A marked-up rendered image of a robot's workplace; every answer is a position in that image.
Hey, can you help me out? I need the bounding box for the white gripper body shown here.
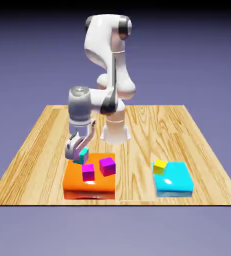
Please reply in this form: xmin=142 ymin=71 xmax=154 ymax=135
xmin=64 ymin=119 xmax=97 ymax=161

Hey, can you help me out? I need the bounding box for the small teal cube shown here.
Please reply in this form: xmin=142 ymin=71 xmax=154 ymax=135
xmin=72 ymin=147 xmax=90 ymax=165

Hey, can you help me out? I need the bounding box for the small magenta cube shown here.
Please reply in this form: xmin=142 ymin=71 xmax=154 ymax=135
xmin=98 ymin=156 xmax=117 ymax=177
xmin=81 ymin=163 xmax=96 ymax=182

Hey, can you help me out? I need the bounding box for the small yellow cube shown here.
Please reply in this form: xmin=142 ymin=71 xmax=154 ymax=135
xmin=152 ymin=159 xmax=168 ymax=177

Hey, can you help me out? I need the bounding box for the large orange box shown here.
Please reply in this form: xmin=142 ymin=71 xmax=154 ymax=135
xmin=62 ymin=152 xmax=116 ymax=200

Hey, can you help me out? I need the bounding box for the large cyan box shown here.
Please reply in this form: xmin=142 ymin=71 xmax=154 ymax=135
xmin=152 ymin=161 xmax=195 ymax=198

